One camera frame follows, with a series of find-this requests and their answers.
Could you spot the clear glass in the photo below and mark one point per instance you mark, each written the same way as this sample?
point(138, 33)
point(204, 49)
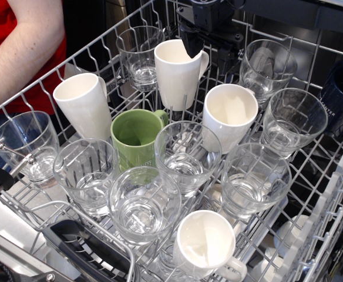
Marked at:
point(292, 120)
point(254, 178)
point(144, 204)
point(31, 133)
point(86, 170)
point(266, 67)
point(136, 46)
point(189, 152)

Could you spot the clear glass back right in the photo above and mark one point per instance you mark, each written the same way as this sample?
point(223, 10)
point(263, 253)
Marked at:
point(266, 67)

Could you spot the green ceramic mug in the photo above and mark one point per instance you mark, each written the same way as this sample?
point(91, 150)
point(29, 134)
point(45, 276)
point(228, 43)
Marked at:
point(133, 135)

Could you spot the person's bare forearm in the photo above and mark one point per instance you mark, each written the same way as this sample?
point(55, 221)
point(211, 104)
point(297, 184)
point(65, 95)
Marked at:
point(28, 47)

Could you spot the clear glass back left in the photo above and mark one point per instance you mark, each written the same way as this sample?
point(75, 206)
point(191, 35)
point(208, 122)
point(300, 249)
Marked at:
point(136, 46)

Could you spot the dark blue mug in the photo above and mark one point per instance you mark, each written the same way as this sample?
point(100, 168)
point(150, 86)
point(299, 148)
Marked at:
point(331, 96)

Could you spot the clear glass front left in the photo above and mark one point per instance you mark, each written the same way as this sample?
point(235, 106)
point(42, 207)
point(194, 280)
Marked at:
point(86, 170)

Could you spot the clear glass far left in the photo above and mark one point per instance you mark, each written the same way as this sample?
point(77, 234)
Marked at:
point(31, 133)

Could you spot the tall white mug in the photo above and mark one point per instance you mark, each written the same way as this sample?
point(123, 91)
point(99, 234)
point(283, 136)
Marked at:
point(178, 74)
point(83, 100)

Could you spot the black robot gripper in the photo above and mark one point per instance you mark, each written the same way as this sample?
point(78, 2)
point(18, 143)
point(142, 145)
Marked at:
point(211, 22)

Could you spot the white mug at front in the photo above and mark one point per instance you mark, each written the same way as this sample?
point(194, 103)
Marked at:
point(205, 244)

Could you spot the grey wire dishwasher rack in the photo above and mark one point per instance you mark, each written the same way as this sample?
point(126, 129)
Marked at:
point(313, 30)

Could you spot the clear glass front centre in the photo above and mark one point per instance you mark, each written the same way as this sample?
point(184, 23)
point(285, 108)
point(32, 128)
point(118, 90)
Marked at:
point(144, 204)

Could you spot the short white mug centre right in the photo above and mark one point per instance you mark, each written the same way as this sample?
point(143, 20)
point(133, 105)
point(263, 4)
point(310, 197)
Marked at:
point(229, 111)

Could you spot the clear glass front right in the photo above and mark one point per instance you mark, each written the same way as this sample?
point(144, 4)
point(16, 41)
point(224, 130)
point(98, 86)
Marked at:
point(254, 178)

